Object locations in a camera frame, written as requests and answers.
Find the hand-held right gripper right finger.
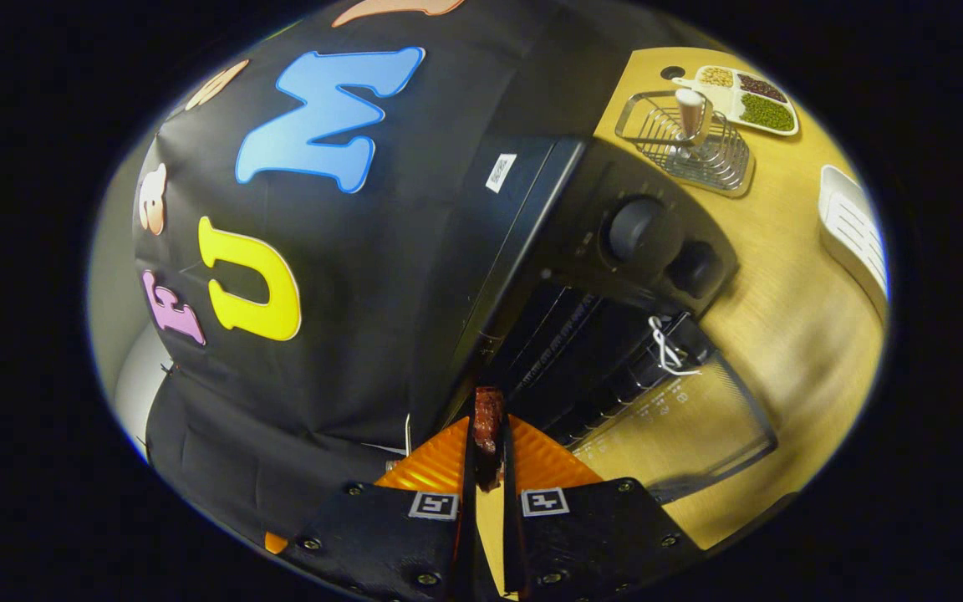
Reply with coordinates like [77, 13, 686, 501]
[502, 414, 704, 599]

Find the white divided bean dish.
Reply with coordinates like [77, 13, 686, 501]
[672, 65, 800, 136]

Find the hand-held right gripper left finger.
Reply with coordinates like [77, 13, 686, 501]
[264, 416, 478, 602]

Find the black backdrop cloth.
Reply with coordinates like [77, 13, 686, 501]
[132, 0, 700, 544]

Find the white string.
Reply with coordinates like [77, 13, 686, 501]
[647, 315, 704, 377]

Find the metal wire basket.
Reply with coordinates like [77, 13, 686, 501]
[615, 89, 756, 197]

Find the wooden-handled utensil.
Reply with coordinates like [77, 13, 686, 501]
[674, 88, 708, 160]

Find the white rectangular tray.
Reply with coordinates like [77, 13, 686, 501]
[818, 165, 890, 323]

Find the red-brown meat slice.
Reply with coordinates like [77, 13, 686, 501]
[471, 386, 506, 492]

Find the black electric oven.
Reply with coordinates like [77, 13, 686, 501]
[440, 138, 779, 503]

